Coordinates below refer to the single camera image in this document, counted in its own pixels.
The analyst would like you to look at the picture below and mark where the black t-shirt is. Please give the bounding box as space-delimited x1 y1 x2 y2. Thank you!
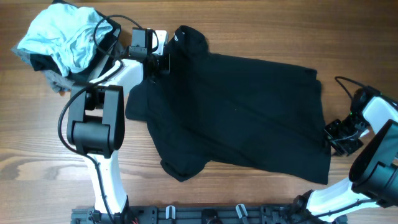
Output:
126 26 331 185

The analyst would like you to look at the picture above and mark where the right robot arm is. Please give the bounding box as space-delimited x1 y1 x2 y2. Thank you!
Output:
289 86 397 223

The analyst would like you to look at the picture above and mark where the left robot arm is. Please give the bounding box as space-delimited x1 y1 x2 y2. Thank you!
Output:
62 28 169 223

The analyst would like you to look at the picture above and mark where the light blue garment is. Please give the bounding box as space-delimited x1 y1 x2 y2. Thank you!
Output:
17 3 113 77

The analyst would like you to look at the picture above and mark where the black folded garment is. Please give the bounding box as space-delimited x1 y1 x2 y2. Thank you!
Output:
29 19 122 88

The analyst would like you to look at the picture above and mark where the left black cable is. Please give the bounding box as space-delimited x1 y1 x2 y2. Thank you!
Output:
57 14 160 224

